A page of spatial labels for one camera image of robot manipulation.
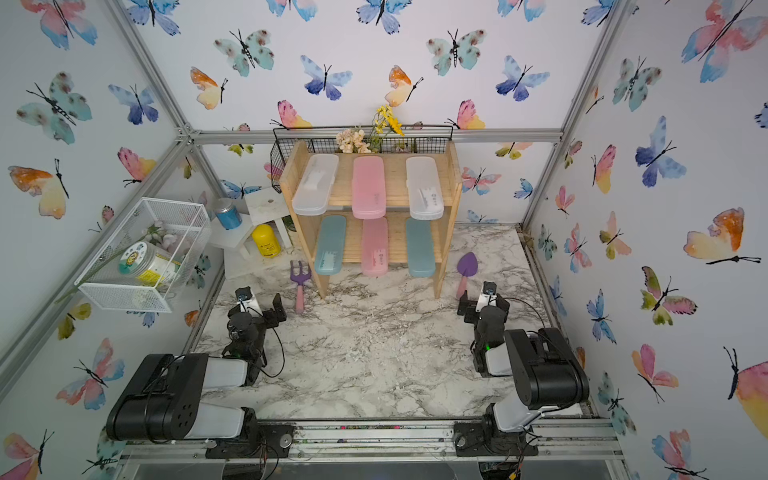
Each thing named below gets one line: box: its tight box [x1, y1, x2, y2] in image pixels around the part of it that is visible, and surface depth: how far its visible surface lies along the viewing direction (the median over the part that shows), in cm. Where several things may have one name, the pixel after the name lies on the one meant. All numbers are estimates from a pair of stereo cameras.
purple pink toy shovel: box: [456, 252, 478, 299], surface depth 110 cm
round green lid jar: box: [118, 241, 181, 287], surface depth 66 cm
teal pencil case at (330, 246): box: [315, 215, 347, 276], surface depth 88 cm
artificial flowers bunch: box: [336, 104, 405, 153], surface depth 84 cm
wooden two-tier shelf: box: [280, 140, 462, 299], surface depth 75 cm
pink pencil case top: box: [351, 156, 387, 220], surface depth 70 cm
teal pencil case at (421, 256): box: [406, 218, 436, 278], surface depth 88 cm
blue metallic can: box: [215, 201, 243, 230], surface depth 98 cm
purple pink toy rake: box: [290, 260, 312, 314], surface depth 106 cm
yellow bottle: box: [251, 224, 281, 258], surface depth 104 cm
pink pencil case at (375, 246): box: [361, 217, 389, 276], surface depth 86 cm
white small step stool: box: [209, 188, 293, 279], surface depth 101 cm
